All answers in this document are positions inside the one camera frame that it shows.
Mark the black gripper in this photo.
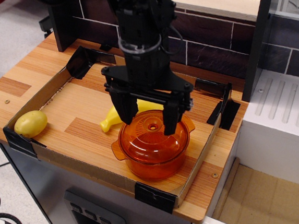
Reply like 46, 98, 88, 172
101, 35, 194, 136

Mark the orange transparent pot lid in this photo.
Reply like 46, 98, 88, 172
112, 110, 195, 164

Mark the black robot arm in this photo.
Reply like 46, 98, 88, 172
101, 0, 194, 135

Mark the orange transparent pot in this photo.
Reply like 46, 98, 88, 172
109, 113, 200, 185

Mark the yellow plastic banana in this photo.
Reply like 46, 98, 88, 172
100, 99, 164, 133

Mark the cardboard fence with black tape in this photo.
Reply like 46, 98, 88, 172
3, 47, 244, 221

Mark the yellow plastic potato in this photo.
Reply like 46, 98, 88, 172
14, 110, 48, 138

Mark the grey oven control panel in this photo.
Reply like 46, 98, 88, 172
64, 191, 126, 224

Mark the white toy sink drainboard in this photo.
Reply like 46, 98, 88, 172
237, 70, 299, 184

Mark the dark grey vertical post right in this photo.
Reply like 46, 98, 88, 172
242, 0, 271, 102

